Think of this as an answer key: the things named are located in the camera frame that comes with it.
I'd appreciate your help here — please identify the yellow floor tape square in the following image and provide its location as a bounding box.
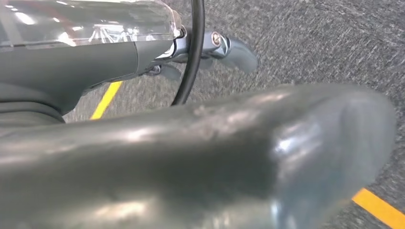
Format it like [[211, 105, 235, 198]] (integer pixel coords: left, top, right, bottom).
[[90, 81, 405, 229]]

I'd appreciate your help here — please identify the black camera cable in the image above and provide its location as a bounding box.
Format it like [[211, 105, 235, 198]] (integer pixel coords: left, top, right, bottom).
[[171, 0, 206, 107]]

